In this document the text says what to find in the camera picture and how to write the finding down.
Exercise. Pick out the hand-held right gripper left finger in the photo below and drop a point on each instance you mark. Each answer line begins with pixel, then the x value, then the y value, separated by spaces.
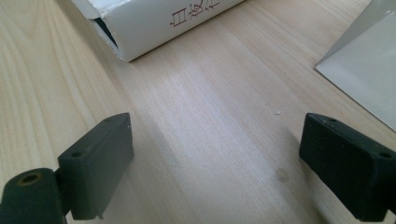
pixel 96 168

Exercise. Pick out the white expandable metal book rack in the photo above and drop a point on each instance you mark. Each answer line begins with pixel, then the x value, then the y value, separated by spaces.
pixel 367 65

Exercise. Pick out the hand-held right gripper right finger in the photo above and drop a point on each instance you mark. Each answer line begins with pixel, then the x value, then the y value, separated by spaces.
pixel 348 168

